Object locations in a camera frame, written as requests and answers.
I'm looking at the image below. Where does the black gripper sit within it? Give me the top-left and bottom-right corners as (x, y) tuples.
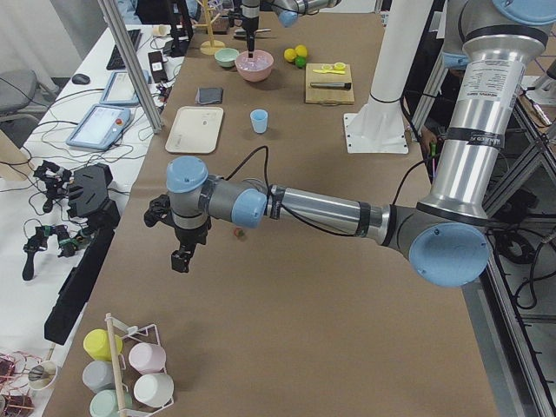
(244, 17), (257, 53)
(170, 223), (209, 273)

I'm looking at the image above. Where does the clear ice cubes pile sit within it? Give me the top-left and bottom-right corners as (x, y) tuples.
(236, 50), (273, 72)

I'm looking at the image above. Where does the light blue cup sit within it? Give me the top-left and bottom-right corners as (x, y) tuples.
(250, 109), (268, 134)

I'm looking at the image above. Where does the pink cup on rack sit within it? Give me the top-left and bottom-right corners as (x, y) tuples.
(129, 342), (167, 374)

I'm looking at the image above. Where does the yellow-green cup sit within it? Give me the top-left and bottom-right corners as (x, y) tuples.
(83, 328), (112, 361)

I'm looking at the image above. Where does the white cup on rack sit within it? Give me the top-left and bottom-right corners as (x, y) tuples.
(134, 373), (174, 408)

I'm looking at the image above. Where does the grey cup on rack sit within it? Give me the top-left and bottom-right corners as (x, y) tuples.
(82, 361), (115, 394)

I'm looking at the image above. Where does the mint cup on rack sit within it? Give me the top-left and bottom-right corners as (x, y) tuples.
(89, 389), (119, 417)

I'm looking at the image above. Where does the mint green bowl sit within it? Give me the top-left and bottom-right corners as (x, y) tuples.
(214, 48), (240, 69)

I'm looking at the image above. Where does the pink bowl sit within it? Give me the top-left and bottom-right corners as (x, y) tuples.
(235, 50), (274, 83)

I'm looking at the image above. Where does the wooden glass stand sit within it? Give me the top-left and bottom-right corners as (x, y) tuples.
(194, 0), (226, 56)

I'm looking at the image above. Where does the whole lemon near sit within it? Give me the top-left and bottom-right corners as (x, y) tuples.
(283, 48), (297, 63)

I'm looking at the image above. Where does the whole lemon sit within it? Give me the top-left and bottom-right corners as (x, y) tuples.
(295, 44), (308, 58)
(283, 48), (297, 63)

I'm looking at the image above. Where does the whole lemon far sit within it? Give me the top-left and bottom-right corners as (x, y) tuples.
(295, 44), (308, 58)

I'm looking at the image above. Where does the green lime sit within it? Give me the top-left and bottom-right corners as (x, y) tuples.
(295, 56), (307, 69)

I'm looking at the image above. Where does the grey folded cloth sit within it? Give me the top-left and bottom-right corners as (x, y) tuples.
(195, 87), (223, 105)

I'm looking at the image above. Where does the wooden cutting board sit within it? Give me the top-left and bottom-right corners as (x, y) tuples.
(305, 62), (354, 105)

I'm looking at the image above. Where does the yellow plastic knife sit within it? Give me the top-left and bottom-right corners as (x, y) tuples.
(312, 69), (346, 75)

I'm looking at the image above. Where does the cream serving tray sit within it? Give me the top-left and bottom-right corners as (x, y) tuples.
(165, 106), (224, 155)

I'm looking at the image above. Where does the steel muddler black tip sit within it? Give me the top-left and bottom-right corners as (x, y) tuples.
(309, 82), (352, 90)

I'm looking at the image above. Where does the blue teach pendant near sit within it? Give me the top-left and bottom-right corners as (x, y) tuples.
(66, 104), (131, 150)

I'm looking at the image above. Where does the blue teach pendant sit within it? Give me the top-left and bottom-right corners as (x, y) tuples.
(66, 104), (131, 150)
(99, 70), (139, 107)

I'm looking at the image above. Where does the blue teach pendant far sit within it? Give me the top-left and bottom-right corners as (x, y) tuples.
(99, 70), (139, 107)

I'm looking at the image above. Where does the aluminium frame post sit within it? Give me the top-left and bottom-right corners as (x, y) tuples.
(98, 0), (162, 134)

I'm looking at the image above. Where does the white wire cup rack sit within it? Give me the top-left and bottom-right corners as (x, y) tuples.
(105, 313), (175, 416)

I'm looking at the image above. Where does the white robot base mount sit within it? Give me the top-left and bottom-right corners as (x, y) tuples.
(343, 0), (442, 155)

